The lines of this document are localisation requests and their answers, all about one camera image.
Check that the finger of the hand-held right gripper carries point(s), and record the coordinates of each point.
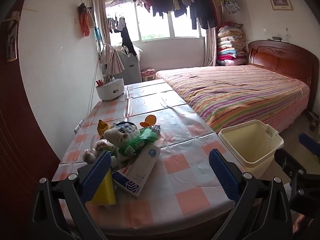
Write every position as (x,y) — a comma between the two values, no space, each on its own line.
(310,143)
(287,162)

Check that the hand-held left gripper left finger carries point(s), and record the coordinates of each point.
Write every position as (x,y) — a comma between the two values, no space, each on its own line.
(96,177)

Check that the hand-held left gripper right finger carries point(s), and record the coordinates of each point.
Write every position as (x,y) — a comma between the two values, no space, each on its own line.
(223,177)

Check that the yellow plastic bag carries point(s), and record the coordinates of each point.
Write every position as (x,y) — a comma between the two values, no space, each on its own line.
(107,192)

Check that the clear plastic bag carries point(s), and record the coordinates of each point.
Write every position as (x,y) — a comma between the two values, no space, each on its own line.
(100,146)

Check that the cream plastic bin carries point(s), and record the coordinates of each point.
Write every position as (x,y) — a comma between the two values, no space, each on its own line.
(250,142)

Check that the white medicine box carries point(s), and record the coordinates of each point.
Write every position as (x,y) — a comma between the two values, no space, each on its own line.
(140,165)

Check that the yellow snack wrapper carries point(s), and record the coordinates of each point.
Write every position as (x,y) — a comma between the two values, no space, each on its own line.
(102,128)

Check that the green packet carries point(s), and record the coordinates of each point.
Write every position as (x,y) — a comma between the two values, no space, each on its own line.
(136,142)

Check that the orange peel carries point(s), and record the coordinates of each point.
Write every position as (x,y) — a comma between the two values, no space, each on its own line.
(151,119)

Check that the bed with striped sheet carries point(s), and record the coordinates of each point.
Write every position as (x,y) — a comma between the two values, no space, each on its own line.
(237,92)

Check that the dark red door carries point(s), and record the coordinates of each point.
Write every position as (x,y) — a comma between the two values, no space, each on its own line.
(17,142)

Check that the white round container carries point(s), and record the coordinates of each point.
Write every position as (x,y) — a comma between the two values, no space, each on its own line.
(110,90)

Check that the wooden headboard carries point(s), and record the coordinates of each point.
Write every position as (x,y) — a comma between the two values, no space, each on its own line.
(282,57)

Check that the orange chopsticks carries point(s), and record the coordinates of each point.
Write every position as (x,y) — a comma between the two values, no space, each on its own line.
(100,83)

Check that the small dark item on headboard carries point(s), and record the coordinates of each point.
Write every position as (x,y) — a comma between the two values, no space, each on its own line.
(275,39)

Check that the grey appliance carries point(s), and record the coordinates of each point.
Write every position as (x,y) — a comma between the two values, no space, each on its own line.
(130,70)

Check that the pink stool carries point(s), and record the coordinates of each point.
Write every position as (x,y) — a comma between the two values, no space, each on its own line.
(148,75)

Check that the stack of folded quilts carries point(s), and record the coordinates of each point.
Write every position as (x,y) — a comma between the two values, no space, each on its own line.
(231,45)

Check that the striped long curtain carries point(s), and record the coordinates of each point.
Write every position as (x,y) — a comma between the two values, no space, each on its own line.
(211,45)

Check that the black hanging garment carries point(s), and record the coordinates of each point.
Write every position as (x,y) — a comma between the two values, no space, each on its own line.
(128,40)

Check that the striped tied curtain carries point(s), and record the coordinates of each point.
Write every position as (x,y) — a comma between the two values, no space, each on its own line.
(105,35)

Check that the window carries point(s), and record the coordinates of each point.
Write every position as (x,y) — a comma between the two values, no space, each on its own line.
(155,27)

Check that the row of hanging clothes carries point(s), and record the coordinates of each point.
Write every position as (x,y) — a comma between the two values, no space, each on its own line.
(180,0)

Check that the white wall socket panel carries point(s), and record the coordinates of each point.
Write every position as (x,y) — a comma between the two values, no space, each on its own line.
(79,126)

